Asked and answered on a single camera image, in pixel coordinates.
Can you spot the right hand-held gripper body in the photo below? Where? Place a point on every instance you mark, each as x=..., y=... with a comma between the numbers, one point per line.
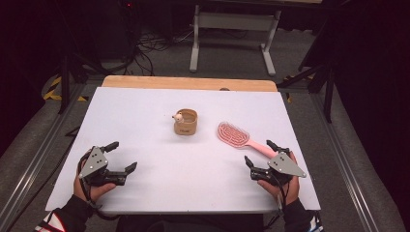
x=285, y=166

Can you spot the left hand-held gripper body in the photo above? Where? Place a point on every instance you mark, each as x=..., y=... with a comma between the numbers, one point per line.
x=94, y=162

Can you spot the pink hairbrush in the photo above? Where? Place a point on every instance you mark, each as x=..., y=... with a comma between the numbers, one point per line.
x=232, y=135

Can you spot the tan bear pen holder cup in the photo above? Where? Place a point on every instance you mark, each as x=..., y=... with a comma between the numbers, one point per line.
x=187, y=124

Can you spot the person's left hand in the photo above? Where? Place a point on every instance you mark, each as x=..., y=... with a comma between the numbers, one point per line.
x=92, y=190

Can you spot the white board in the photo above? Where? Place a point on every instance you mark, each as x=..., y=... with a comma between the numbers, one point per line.
x=180, y=180

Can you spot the yellow black hazard tape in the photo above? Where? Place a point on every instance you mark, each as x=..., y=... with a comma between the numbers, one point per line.
x=288, y=96
x=53, y=92

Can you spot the black tripod stand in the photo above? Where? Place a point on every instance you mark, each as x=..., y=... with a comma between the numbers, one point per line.
x=328, y=96
x=66, y=80

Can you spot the wooden table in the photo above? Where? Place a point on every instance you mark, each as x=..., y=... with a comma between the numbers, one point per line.
x=193, y=83

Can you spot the grey metal stand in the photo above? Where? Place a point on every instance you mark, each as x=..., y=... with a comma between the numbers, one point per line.
x=235, y=21

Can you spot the aluminium floor rail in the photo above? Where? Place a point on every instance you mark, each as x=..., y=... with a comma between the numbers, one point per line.
x=345, y=161
x=38, y=151

